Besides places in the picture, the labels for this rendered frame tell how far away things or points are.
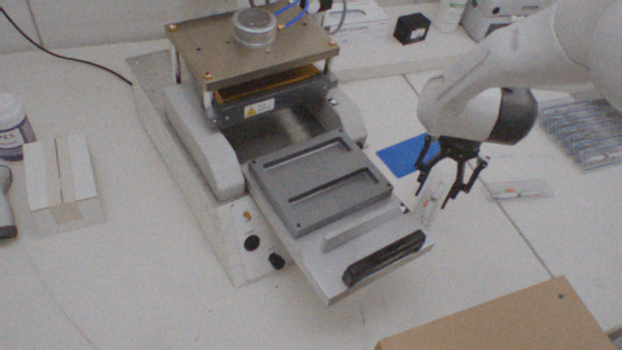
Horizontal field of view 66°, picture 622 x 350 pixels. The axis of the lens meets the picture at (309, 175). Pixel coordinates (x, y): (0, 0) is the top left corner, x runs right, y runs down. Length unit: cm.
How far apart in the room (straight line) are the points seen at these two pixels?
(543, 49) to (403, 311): 59
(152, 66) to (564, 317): 96
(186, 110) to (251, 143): 14
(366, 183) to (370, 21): 74
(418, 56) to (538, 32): 94
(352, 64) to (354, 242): 75
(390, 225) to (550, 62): 37
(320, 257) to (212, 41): 42
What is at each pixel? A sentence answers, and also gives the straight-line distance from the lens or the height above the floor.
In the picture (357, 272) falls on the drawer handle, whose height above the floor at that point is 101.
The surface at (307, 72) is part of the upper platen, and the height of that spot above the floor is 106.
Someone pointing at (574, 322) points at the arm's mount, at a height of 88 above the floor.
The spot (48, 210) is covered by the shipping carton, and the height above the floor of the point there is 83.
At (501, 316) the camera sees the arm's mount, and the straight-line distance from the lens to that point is 94.
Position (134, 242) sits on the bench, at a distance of 105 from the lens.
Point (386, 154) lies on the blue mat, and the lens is 126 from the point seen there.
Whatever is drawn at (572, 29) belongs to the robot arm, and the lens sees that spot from 59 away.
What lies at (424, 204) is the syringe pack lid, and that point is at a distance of 111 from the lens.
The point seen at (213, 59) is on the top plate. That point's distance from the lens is 86.
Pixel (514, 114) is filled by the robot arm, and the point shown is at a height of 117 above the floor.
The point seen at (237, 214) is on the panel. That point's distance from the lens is 89.
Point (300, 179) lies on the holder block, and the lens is 83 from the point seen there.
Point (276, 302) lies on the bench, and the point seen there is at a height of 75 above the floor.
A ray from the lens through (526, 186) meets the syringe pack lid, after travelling 132.
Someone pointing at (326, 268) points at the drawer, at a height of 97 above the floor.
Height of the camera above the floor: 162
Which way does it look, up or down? 49 degrees down
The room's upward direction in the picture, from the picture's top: 11 degrees clockwise
